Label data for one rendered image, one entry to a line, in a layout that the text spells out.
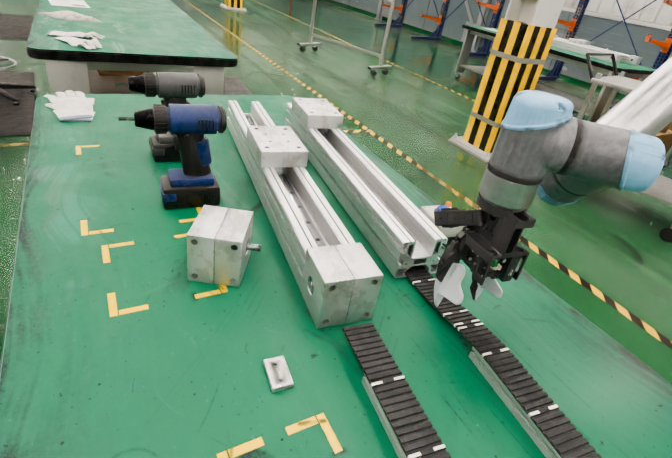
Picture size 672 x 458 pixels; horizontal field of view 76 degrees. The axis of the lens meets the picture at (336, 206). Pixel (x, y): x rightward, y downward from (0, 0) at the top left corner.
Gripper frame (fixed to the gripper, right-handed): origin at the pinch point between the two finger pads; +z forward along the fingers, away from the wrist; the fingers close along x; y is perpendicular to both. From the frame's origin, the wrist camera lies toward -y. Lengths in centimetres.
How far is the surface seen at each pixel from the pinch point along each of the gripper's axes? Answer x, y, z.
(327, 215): -16.1, -21.9, -3.6
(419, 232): 2.3, -16.5, -1.6
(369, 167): 2.5, -42.2, -3.7
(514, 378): -0.6, 16.3, 1.3
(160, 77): -44, -66, -16
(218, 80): -12, -195, 19
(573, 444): 0.1, 26.4, 1.4
